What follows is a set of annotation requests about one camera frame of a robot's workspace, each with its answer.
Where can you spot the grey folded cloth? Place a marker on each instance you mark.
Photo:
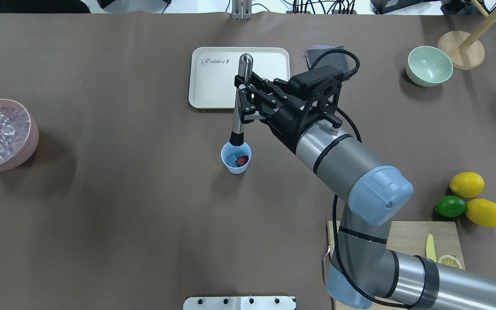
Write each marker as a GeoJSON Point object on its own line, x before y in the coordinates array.
{"type": "Point", "coordinates": [337, 60]}

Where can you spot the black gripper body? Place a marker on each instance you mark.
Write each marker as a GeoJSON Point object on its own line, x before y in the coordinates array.
{"type": "Point", "coordinates": [286, 122]}

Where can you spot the wooden glass stand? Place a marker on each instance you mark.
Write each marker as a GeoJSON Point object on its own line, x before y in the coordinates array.
{"type": "Point", "coordinates": [464, 50]}

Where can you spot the green lime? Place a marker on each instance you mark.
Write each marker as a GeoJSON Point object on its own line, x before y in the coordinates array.
{"type": "Point", "coordinates": [450, 206]}

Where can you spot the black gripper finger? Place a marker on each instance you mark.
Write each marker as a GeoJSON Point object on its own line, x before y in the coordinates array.
{"type": "Point", "coordinates": [269, 92]}
{"type": "Point", "coordinates": [262, 113]}

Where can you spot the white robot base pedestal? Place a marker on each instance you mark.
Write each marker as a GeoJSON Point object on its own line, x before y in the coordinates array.
{"type": "Point", "coordinates": [241, 303]}

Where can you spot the yellow plastic knife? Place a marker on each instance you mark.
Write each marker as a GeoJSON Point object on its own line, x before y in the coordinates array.
{"type": "Point", "coordinates": [430, 252]}

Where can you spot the light blue plastic cup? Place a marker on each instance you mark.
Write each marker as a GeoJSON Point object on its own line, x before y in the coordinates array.
{"type": "Point", "coordinates": [236, 158]}

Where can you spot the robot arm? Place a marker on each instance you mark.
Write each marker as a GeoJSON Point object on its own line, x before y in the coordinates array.
{"type": "Point", "coordinates": [362, 270]}

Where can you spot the wooden cutting board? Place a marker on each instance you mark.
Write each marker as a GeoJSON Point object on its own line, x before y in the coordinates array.
{"type": "Point", "coordinates": [409, 237]}

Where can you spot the mint green bowl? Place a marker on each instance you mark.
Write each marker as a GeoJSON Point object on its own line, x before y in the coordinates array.
{"type": "Point", "coordinates": [428, 66]}

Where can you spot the pink bowl of ice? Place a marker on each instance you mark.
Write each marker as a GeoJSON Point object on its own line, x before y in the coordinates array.
{"type": "Point", "coordinates": [19, 134]}

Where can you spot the lemon slice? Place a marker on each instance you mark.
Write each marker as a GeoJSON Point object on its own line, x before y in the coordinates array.
{"type": "Point", "coordinates": [450, 260]}

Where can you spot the cream serving tray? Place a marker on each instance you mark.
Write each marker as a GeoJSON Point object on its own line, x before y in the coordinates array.
{"type": "Point", "coordinates": [213, 70]}

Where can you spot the yellow lemon near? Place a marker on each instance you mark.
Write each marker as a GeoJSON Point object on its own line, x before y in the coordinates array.
{"type": "Point", "coordinates": [481, 211]}

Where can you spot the red strawberry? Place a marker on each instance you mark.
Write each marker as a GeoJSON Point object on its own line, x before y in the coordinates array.
{"type": "Point", "coordinates": [242, 160]}

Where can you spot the steel muddler with black tip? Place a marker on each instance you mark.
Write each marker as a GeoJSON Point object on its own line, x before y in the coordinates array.
{"type": "Point", "coordinates": [244, 72]}

